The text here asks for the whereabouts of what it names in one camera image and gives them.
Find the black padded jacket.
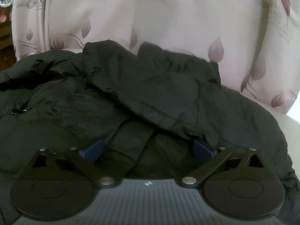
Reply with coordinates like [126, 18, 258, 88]
[1, 41, 299, 224]

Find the brown wooden furniture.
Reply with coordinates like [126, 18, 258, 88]
[0, 0, 16, 71]

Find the floral pink curtain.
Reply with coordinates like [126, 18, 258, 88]
[12, 0, 299, 113]

